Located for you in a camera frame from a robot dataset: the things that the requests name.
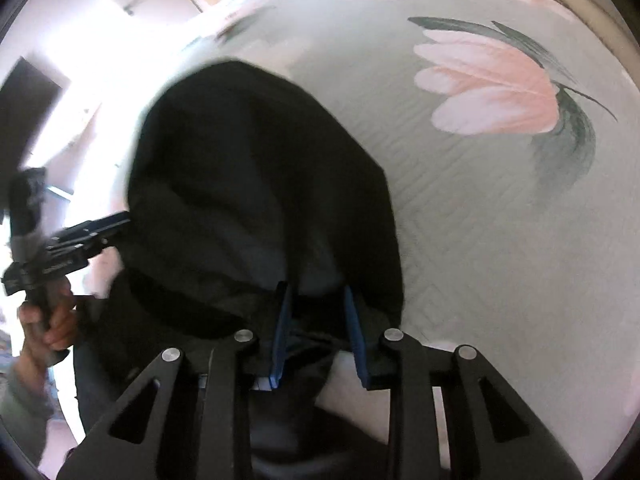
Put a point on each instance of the folded beige quilt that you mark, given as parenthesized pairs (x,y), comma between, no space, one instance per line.
(609,32)

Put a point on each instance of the grey sleeve forearm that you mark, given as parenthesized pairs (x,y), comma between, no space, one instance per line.
(26,409)

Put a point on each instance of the person's left hand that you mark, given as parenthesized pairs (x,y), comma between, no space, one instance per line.
(41,342)

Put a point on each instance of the black hooded jacket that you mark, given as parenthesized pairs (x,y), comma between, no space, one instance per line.
(242,180)

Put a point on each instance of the black television screen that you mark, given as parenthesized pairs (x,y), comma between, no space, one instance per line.
(28,99)

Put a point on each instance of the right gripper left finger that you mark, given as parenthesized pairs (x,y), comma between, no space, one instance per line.
(175,423)

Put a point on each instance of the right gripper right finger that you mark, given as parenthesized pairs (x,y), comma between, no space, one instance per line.
(452,414)

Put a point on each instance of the floral green bedspread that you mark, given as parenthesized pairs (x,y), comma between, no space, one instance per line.
(509,134)

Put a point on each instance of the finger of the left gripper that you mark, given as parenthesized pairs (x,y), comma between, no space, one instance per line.
(91,236)

